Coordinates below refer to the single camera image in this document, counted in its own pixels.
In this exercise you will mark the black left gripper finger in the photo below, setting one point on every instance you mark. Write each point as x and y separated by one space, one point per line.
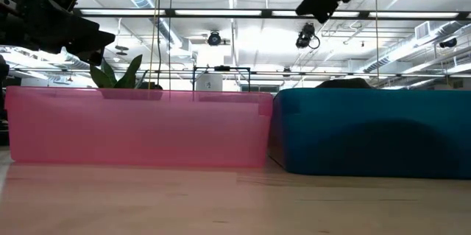
92 45

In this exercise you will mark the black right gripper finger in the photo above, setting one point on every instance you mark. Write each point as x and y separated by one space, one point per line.
318 8

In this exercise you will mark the dark grey cap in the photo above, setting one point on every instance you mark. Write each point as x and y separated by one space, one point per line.
346 83

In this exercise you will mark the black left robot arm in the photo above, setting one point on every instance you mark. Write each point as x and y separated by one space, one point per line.
3 69

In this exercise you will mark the green leafy plant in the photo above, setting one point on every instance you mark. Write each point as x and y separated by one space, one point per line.
127 76

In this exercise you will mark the dark plant pot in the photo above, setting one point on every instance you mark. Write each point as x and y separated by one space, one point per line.
130 94

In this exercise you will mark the long ceiling light strip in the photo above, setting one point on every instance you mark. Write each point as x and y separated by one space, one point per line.
331 74

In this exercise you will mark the pink translucent plastic bin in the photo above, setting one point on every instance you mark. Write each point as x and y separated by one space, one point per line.
140 132

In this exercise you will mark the blue plastic bin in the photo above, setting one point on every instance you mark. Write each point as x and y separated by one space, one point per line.
368 109

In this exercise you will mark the white cylindrical column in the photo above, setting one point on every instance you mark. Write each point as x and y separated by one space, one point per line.
209 82

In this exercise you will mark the black ceiling spotlight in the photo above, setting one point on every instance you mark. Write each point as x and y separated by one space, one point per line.
448 42

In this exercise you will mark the black frame beam with lights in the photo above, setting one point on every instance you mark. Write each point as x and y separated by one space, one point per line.
268 14

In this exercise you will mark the silver air duct with vent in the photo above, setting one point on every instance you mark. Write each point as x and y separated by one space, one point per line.
404 49

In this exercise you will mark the black round ceiling camera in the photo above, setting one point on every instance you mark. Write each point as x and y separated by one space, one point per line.
214 38

